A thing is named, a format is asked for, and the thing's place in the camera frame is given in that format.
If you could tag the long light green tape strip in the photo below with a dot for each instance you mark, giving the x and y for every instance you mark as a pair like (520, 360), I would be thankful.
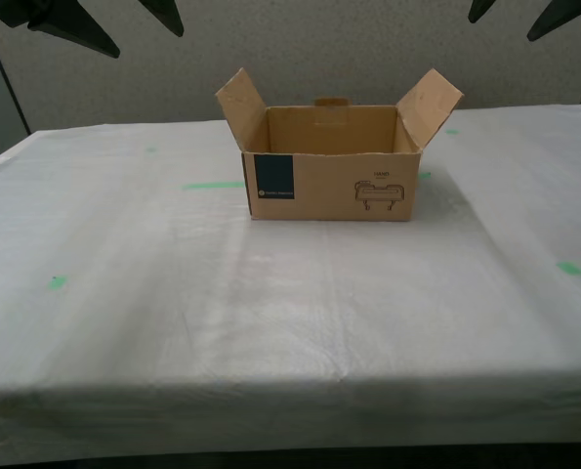
(214, 185)

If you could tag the small teal tape mark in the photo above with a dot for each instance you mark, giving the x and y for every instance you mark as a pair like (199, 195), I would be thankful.
(570, 268)

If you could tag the short green tape strip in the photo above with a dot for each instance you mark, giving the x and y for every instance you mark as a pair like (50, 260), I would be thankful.
(425, 175)

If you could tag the white table cloth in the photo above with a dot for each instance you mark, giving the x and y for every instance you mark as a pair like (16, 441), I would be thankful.
(290, 303)

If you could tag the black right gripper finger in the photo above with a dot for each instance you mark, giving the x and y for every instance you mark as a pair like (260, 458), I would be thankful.
(561, 19)
(480, 9)

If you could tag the brown cardboard box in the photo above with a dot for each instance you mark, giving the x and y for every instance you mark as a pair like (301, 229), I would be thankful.
(329, 190)

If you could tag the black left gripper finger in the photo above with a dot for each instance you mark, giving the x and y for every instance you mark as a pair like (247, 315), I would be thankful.
(65, 24)
(165, 14)

